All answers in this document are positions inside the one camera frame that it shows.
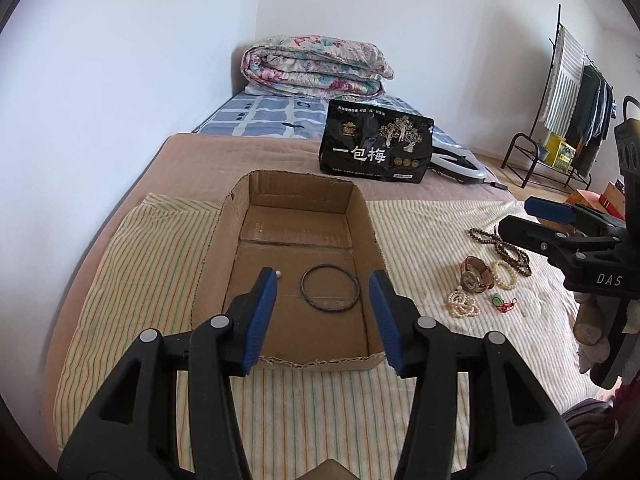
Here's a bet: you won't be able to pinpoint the brown wooden bead necklace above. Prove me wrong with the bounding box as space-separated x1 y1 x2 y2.
467 226 534 278

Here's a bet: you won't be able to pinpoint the cream bead bracelet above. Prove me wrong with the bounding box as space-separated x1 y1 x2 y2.
490 258 518 292

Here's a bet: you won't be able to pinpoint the jade pendant red cord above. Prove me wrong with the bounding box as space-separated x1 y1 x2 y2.
488 290 519 314

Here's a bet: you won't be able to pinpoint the red strap wristwatch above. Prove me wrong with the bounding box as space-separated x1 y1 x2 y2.
460 256 495 294

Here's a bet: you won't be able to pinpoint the white pearl necklace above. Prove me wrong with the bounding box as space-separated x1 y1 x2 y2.
444 285 483 319

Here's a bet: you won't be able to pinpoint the black bangle ring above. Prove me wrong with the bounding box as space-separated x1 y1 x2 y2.
298 262 362 316

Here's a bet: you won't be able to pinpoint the white gloved right hand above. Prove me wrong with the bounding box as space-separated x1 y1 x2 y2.
573 292 611 374

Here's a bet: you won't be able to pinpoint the orange gift box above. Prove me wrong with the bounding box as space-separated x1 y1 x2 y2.
565 182 625 220

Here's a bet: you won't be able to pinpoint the yellow green box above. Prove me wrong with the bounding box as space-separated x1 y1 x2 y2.
544 133 576 174

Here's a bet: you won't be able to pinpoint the black clothes rack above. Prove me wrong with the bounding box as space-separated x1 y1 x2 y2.
500 12 617 192

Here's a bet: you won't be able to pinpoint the dark hanging clothes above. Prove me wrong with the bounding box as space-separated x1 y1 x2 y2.
565 63 614 178

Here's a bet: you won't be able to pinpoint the striped yellow bed cloth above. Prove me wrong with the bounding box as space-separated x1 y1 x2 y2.
49 186 598 479

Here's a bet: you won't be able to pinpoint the striped hanging towel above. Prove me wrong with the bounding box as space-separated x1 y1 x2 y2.
538 25 587 138

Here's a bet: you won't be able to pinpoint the black plum snack bag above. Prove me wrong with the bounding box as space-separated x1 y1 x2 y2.
319 100 434 183

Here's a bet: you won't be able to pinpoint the brown cardboard box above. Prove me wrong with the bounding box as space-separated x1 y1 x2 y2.
192 170 385 370

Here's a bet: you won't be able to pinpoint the floral folded quilt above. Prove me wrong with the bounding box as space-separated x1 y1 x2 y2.
240 35 395 101

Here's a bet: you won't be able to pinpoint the white ring light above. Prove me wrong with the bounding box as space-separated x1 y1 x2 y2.
431 150 487 184

